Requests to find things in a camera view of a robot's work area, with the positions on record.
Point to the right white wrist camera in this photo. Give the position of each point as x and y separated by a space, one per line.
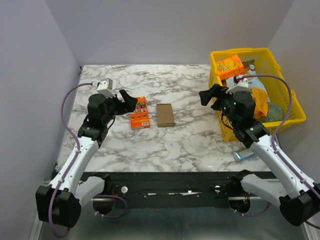
236 84

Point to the small blue white packet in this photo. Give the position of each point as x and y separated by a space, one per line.
243 154

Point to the green mesh sponge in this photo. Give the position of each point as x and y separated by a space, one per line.
275 113

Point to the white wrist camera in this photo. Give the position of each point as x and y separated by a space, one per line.
105 87
236 84

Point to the light blue snack bag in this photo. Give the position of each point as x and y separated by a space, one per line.
253 81

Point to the brown cardboard box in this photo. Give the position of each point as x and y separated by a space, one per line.
165 116

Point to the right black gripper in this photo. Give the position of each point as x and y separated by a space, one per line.
217 97

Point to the orange candy bag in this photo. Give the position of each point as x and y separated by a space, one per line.
260 97

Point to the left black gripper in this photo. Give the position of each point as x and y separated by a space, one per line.
128 106

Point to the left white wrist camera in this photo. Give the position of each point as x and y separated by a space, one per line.
105 87

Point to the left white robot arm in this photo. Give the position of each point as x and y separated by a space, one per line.
60 203

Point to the yellow plastic basket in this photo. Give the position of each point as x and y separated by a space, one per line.
265 64

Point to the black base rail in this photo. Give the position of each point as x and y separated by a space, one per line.
168 190

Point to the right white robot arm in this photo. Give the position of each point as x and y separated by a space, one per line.
298 197

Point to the orange product box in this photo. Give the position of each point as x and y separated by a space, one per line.
140 117

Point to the orange snack box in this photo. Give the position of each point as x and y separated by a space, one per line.
230 67

